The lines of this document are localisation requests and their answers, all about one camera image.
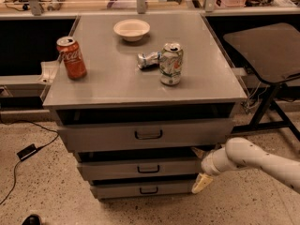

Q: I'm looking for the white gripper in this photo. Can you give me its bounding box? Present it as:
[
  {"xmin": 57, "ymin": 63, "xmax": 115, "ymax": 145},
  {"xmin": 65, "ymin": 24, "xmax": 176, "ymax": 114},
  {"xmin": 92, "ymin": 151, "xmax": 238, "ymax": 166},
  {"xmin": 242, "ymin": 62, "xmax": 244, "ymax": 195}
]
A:
[{"xmin": 191, "ymin": 147, "xmax": 233, "ymax": 194}]

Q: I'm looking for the grey drawer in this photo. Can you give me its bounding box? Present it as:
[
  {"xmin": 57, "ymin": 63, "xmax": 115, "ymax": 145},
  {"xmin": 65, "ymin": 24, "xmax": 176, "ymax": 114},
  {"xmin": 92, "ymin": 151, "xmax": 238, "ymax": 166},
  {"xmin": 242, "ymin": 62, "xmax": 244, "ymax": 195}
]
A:
[
  {"xmin": 58, "ymin": 118, "xmax": 233, "ymax": 152},
  {"xmin": 77, "ymin": 157, "xmax": 201, "ymax": 181},
  {"xmin": 90, "ymin": 179, "xmax": 194, "ymax": 200}
]

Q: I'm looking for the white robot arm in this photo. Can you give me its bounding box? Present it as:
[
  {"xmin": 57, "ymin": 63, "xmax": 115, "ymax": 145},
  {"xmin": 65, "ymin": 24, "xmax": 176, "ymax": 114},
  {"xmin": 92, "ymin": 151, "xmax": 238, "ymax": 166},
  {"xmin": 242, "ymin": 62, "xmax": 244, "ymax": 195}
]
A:
[{"xmin": 191, "ymin": 137, "xmax": 300, "ymax": 194}]

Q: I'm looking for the grey top drawer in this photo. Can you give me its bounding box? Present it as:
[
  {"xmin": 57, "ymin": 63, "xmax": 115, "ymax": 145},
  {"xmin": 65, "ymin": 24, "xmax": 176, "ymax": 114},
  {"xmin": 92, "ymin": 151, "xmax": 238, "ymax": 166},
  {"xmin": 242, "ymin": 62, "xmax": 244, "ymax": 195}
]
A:
[{"xmin": 58, "ymin": 118, "xmax": 233, "ymax": 152}]

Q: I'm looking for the grey drawer cabinet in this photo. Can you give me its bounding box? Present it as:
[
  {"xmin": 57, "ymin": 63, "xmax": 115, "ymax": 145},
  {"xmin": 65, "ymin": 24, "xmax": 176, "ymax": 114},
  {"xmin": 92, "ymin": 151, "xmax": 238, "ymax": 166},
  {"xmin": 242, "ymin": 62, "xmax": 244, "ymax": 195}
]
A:
[{"xmin": 44, "ymin": 12, "xmax": 246, "ymax": 187}]

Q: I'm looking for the grey bottom drawer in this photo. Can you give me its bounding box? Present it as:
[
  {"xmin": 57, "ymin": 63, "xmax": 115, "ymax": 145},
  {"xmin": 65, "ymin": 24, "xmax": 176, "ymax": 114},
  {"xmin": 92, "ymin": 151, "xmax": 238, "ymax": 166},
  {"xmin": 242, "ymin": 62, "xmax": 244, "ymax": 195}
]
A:
[{"xmin": 90, "ymin": 179, "xmax": 194, "ymax": 200}]

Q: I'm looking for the white green soda can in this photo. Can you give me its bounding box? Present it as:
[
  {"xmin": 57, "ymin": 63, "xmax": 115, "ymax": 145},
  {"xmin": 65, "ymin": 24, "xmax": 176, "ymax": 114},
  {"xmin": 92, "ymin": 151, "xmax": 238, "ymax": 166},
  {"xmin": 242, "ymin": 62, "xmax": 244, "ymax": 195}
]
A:
[{"xmin": 159, "ymin": 42, "xmax": 184, "ymax": 85}]

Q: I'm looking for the crushed silver can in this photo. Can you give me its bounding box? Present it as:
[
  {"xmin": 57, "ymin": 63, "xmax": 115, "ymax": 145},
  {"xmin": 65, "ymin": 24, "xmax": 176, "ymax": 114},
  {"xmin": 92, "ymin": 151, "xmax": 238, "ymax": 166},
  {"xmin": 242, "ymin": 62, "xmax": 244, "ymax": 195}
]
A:
[{"xmin": 137, "ymin": 52, "xmax": 161, "ymax": 69}]

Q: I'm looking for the black side table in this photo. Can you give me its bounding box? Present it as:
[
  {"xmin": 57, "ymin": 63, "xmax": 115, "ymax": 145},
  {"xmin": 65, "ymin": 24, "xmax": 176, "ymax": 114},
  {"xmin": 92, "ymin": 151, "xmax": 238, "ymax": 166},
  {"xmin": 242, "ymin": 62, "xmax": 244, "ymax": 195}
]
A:
[{"xmin": 223, "ymin": 22, "xmax": 300, "ymax": 140}]

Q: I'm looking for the white paper bowl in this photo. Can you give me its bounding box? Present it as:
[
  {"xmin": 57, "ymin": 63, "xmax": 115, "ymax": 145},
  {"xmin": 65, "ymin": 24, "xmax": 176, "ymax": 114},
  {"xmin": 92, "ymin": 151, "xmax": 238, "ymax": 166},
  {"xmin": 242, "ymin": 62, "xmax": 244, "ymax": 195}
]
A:
[{"xmin": 113, "ymin": 19, "xmax": 150, "ymax": 42}]

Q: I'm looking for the black power adapter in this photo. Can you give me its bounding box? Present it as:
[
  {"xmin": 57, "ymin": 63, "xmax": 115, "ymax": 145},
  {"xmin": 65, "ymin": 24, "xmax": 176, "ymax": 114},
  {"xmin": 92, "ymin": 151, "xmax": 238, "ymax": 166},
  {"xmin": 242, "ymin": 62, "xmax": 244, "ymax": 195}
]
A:
[{"xmin": 17, "ymin": 143, "xmax": 38, "ymax": 161}]

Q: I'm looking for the black shoe tip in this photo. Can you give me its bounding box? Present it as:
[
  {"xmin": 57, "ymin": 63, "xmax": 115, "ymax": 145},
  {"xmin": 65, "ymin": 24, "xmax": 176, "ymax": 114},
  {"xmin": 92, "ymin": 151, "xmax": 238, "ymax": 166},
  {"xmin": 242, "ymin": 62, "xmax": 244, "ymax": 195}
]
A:
[{"xmin": 22, "ymin": 214, "xmax": 42, "ymax": 225}]

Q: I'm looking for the orange soda can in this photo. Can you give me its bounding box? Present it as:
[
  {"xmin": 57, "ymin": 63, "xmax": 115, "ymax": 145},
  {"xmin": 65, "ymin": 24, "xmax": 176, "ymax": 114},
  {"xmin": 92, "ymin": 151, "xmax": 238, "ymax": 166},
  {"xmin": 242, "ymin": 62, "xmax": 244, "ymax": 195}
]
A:
[{"xmin": 56, "ymin": 37, "xmax": 87, "ymax": 80}]

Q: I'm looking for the black floor cable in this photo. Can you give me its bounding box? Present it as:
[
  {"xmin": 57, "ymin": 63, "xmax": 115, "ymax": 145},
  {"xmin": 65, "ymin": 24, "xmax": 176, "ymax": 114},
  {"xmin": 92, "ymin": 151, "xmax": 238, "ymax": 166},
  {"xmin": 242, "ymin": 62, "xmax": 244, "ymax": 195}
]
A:
[{"xmin": 0, "ymin": 119, "xmax": 60, "ymax": 206}]

